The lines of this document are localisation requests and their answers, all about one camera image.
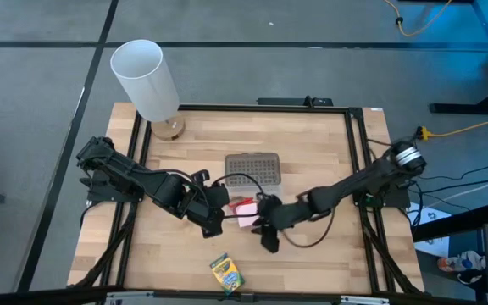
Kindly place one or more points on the white printed bag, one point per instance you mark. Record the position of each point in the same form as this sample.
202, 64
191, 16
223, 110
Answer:
432, 216

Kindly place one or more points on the red and white small box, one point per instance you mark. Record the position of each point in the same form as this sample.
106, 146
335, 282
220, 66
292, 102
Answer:
247, 212

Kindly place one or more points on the white orange sneaker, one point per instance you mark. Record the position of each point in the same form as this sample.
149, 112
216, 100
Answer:
460, 262

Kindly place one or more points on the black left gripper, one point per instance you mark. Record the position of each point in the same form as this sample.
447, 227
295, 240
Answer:
199, 207

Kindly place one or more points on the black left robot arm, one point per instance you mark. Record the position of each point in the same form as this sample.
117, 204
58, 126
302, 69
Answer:
142, 180

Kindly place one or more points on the black aluminium table frame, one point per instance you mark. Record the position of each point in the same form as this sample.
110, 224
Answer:
244, 108

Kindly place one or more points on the black desk bar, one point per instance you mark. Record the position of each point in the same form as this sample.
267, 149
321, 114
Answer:
456, 222

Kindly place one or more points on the black frame crossbar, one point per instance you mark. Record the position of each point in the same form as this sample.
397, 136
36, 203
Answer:
57, 296

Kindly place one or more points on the blue black desk frame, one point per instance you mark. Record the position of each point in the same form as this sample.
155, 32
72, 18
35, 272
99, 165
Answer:
487, 17

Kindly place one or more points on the red pen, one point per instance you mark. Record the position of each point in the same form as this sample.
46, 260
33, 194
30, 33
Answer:
240, 202

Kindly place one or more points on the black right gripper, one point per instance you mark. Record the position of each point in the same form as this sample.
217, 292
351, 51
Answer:
275, 216

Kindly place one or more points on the green crayon box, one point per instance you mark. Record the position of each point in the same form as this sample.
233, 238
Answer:
227, 273

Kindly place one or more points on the white shade lamp wooden base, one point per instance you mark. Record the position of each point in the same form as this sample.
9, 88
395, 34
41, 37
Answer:
142, 80

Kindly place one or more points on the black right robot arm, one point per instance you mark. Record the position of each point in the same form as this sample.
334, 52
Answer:
354, 182

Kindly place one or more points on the clear plastic pencil box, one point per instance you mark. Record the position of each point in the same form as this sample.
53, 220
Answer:
252, 169

